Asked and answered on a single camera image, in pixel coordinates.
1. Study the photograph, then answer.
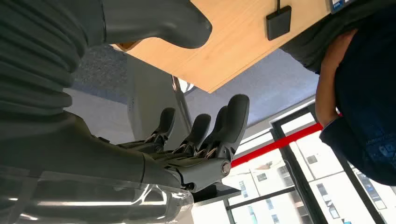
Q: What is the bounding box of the person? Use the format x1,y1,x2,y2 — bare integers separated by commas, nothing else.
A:
280,0,396,187

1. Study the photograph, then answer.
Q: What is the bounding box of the clear plastic wrist cover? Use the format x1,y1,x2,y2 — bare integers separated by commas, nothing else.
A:
0,165,195,224

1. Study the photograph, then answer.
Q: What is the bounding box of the grey kiosk stand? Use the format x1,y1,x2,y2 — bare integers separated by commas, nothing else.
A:
126,55,194,151

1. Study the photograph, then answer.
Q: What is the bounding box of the red barrier belt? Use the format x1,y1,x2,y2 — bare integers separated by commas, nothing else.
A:
230,113,343,169

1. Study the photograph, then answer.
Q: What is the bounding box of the black usb hub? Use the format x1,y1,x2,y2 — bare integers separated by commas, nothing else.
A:
266,5,292,42

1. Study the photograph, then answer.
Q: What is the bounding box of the grey laptop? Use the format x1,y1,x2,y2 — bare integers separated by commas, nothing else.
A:
328,0,356,15

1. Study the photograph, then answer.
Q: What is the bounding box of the black window frame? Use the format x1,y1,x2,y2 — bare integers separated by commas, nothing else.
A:
222,103,387,224

